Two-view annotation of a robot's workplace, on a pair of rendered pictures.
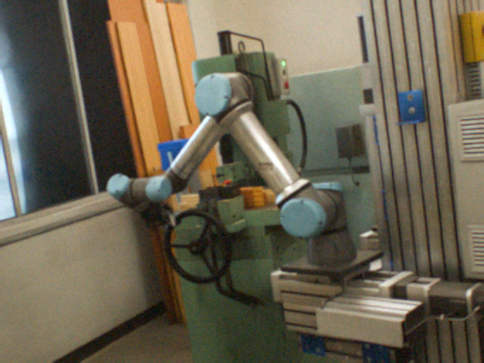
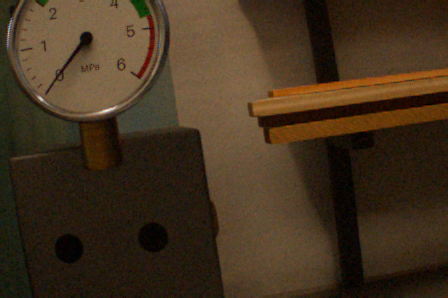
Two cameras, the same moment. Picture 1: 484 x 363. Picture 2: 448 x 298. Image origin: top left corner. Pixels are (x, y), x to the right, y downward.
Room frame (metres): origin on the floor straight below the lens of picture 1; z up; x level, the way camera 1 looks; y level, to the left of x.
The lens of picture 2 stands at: (2.08, 0.04, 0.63)
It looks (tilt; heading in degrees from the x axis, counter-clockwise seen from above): 3 degrees down; 326
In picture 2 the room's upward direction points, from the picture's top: 8 degrees counter-clockwise
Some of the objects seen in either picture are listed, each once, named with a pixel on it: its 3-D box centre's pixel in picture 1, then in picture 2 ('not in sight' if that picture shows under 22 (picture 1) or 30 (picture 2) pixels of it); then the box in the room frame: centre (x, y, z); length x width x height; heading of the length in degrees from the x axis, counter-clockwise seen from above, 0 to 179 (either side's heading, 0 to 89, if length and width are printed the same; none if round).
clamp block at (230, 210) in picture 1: (220, 210); not in sight; (2.52, 0.07, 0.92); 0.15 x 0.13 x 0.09; 63
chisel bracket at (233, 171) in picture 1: (232, 174); not in sight; (2.73, 0.00, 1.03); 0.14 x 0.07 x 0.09; 153
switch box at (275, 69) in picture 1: (277, 77); not in sight; (2.93, -0.26, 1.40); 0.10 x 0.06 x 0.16; 153
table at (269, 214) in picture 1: (232, 217); not in sight; (2.59, 0.03, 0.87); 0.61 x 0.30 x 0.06; 63
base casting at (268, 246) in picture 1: (251, 231); not in sight; (2.82, -0.04, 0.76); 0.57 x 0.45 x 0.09; 153
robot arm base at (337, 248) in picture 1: (329, 242); not in sight; (1.92, -0.25, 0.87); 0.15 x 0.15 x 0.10
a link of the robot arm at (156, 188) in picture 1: (154, 188); not in sight; (2.05, 0.25, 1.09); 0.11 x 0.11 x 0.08; 62
